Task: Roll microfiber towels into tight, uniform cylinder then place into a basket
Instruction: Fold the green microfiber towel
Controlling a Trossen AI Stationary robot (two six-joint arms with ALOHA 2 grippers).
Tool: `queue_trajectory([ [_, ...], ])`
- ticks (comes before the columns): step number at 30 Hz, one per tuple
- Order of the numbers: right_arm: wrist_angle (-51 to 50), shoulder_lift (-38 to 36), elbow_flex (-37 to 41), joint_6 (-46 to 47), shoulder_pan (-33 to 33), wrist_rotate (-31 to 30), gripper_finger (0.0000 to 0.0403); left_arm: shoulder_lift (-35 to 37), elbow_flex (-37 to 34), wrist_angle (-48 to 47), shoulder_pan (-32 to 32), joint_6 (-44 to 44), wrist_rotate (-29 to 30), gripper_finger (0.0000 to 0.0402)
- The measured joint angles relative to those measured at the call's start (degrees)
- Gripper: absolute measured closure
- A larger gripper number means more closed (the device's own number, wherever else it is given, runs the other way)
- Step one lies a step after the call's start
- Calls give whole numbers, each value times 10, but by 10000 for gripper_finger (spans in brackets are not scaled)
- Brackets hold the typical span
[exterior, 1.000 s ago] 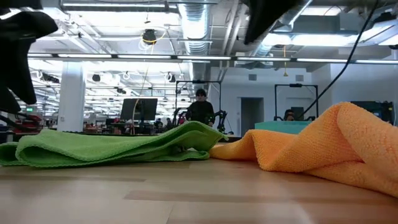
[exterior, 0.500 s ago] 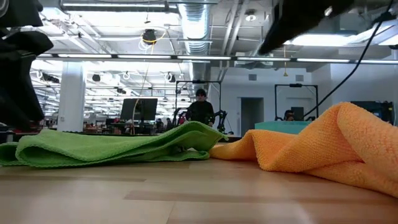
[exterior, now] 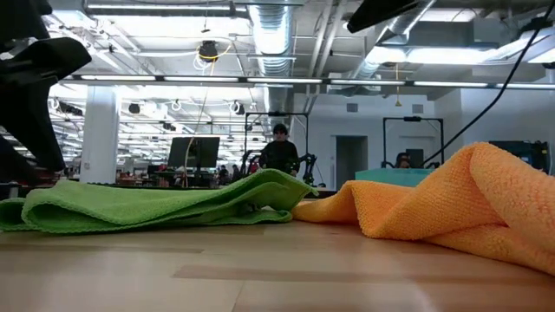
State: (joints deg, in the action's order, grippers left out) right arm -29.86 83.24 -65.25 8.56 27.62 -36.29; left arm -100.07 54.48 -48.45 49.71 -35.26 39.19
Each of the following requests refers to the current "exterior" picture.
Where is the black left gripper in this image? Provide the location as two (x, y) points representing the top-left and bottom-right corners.
(0, 0), (93, 187)

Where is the green microfiber towel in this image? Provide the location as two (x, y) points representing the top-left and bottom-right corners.
(0, 167), (319, 235)

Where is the orange microfiber towel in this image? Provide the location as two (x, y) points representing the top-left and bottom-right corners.
(291, 141), (555, 277)

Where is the teal plastic basket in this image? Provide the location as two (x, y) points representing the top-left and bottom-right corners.
(355, 167), (435, 189)

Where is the white square pillar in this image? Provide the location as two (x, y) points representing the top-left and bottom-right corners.
(79, 85), (121, 185)

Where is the long LED light bar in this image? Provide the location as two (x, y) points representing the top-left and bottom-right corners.
(60, 74), (555, 90)

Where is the person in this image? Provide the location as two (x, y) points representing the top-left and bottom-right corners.
(258, 122), (302, 178)
(393, 152), (414, 170)

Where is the black computer monitor back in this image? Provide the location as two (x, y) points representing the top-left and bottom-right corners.
(167, 136), (221, 183)

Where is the black equipment screen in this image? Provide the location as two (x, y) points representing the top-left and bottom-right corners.
(488, 140), (552, 173)

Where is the silver smooth ceiling duct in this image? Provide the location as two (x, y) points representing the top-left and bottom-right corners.
(342, 0), (438, 94)

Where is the black gantry frame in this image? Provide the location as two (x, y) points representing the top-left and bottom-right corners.
(244, 111), (310, 174)
(382, 116), (445, 169)

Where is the silver ribbed ceiling duct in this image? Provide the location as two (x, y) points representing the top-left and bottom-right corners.
(246, 0), (297, 131)

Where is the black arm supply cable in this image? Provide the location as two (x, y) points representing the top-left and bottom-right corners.
(419, 0), (555, 169)

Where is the black ceiling cable reel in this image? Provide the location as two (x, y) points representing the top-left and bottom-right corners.
(198, 40), (220, 62)

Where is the black aluminium table frame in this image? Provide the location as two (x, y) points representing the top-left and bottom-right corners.
(0, 180), (338, 201)

